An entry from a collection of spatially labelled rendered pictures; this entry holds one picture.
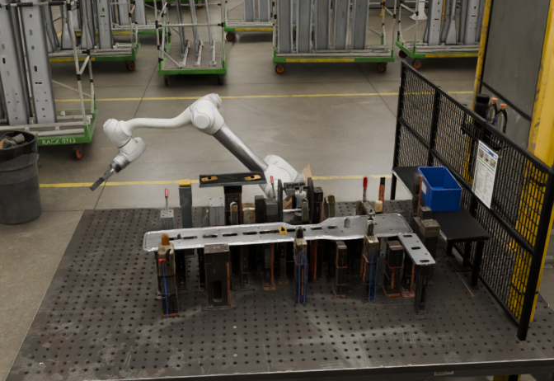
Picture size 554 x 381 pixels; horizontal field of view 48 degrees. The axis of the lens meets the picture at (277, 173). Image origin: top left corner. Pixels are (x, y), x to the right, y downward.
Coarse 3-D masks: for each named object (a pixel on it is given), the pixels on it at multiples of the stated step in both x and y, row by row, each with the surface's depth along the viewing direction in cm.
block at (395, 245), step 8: (392, 248) 308; (400, 248) 308; (392, 256) 309; (400, 256) 310; (392, 264) 311; (400, 264) 311; (384, 272) 321; (392, 272) 314; (400, 272) 315; (384, 280) 322; (392, 280) 315; (400, 280) 316; (384, 288) 323; (392, 288) 317; (392, 296) 319
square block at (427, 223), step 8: (424, 224) 315; (432, 224) 315; (424, 232) 315; (432, 232) 314; (424, 240) 317; (432, 240) 317; (432, 248) 319; (432, 256) 321; (432, 264) 323; (416, 272) 330; (432, 272) 325; (432, 280) 327
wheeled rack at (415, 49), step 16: (400, 0) 1047; (400, 16) 1058; (416, 16) 968; (400, 32) 1055; (416, 32) 979; (400, 48) 1054; (416, 48) 1022; (432, 48) 1025; (448, 48) 1006; (464, 48) 1026; (416, 64) 1006
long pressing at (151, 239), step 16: (256, 224) 326; (272, 224) 327; (288, 224) 326; (320, 224) 326; (336, 224) 327; (352, 224) 327; (384, 224) 327; (400, 224) 327; (144, 240) 312; (160, 240) 312; (176, 240) 312; (192, 240) 312; (208, 240) 312; (224, 240) 312; (240, 240) 312; (256, 240) 312; (272, 240) 312; (288, 240) 313; (336, 240) 314
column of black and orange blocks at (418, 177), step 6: (420, 174) 337; (414, 180) 340; (420, 180) 336; (414, 186) 341; (420, 186) 338; (414, 192) 341; (420, 192) 340; (414, 198) 341; (414, 204) 343; (414, 210) 344; (414, 216) 345
